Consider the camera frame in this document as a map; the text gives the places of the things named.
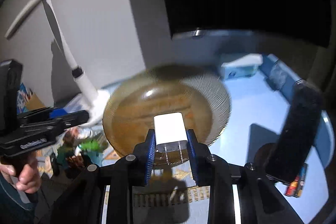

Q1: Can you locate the white charger cube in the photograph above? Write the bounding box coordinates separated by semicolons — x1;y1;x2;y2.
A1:
154;113;188;153

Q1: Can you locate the green translucent toy figure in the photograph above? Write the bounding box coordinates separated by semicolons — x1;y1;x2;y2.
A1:
79;140;102;157

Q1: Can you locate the person left hand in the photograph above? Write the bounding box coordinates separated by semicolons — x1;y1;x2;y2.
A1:
1;152;41;194

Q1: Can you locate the row of upright books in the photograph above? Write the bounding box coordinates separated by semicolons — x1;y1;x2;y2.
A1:
17;83;45;114

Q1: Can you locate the amber glass bowl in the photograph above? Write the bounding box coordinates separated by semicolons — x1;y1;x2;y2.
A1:
102;65;231;157

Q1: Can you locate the red haired figure toy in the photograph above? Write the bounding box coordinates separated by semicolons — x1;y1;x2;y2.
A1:
63;127;79;148

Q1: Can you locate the patterned blue table mat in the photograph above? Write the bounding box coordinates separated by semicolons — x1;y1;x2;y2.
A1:
39;162;210;223

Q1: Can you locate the white desk lamp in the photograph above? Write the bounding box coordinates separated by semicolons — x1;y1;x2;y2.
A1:
5;0;110;127

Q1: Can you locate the smartphone on stand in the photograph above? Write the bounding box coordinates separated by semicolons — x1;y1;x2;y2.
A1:
264;80;323;185

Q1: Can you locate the tissue box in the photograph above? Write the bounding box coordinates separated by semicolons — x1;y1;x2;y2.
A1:
219;53;263;80

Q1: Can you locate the small orange black box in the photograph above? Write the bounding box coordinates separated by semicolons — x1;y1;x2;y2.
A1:
285;163;308;198

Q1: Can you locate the metal hinge plate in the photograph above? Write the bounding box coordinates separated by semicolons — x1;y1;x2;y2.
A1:
266;62;288;90

